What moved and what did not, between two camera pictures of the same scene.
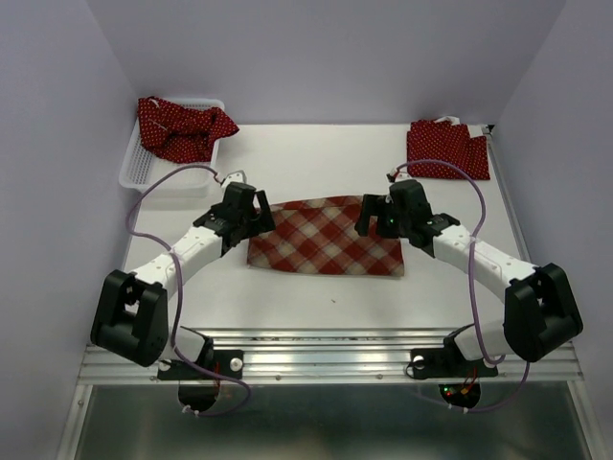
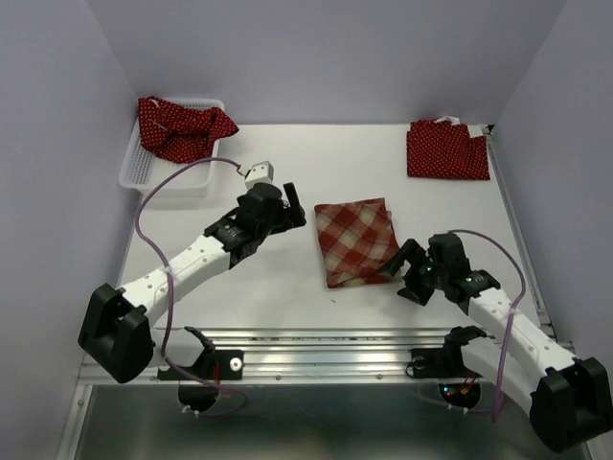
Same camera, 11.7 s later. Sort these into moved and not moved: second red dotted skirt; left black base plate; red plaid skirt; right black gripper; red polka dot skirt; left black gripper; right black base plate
Moved: right black gripper; left black gripper; red plaid skirt
Not moved: right black base plate; second red dotted skirt; left black base plate; red polka dot skirt
